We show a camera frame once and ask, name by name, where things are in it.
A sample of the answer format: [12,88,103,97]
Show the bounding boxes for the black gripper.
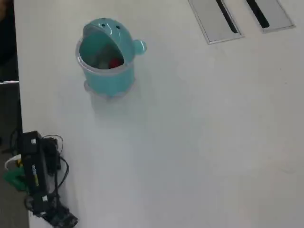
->
[44,205,78,228]

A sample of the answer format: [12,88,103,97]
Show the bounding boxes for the red cube block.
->
[108,57,120,69]

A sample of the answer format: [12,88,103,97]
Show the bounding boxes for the teal whale-shaped bin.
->
[75,18,148,99]

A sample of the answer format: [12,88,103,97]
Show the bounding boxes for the green table clamp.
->
[2,167,29,192]

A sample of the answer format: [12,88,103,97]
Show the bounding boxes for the thick black camera cable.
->
[53,155,70,214]

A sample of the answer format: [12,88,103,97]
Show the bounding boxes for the thin black servo wires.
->
[42,134,64,154]

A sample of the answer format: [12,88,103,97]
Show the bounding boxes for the white cable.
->
[4,154,23,170]

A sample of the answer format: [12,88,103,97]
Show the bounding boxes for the silver table cable hatch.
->
[246,0,296,33]
[189,0,245,45]

